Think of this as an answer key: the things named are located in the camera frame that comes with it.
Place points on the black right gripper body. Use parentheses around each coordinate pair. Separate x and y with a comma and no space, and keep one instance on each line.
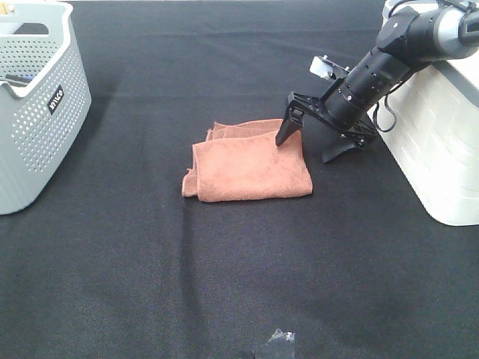
(315,107)

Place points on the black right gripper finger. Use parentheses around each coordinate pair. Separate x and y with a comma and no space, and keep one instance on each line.
(291,123)
(342,146)

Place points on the brown towel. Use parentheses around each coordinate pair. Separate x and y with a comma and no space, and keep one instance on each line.
(242,162)

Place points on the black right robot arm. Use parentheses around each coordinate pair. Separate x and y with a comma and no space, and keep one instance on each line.
(407,43)

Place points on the white plastic bin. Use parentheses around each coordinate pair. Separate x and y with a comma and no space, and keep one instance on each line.
(431,129)

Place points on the black table cloth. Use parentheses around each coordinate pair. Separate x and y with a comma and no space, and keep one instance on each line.
(111,261)

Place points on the grey perforated laundry basket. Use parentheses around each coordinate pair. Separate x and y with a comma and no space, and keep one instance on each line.
(45,96)

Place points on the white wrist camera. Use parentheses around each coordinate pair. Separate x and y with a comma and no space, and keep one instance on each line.
(320,67)

